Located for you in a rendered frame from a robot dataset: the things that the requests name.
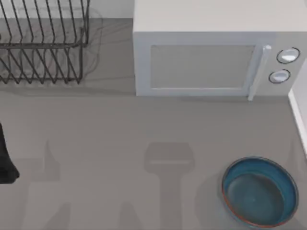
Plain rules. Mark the pale microwave oven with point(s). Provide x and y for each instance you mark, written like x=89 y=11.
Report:
x=206 y=19

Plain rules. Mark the pale microwave door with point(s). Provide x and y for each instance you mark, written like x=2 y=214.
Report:
x=144 y=67

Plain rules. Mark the small white microwave knob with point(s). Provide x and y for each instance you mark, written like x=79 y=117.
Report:
x=279 y=76

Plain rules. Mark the blue bowl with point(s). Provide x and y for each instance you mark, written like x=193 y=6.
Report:
x=259 y=194

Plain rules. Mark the large white microwave knob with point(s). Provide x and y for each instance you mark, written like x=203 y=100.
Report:
x=288 y=55

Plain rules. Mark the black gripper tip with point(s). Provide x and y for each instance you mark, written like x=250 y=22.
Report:
x=5 y=165

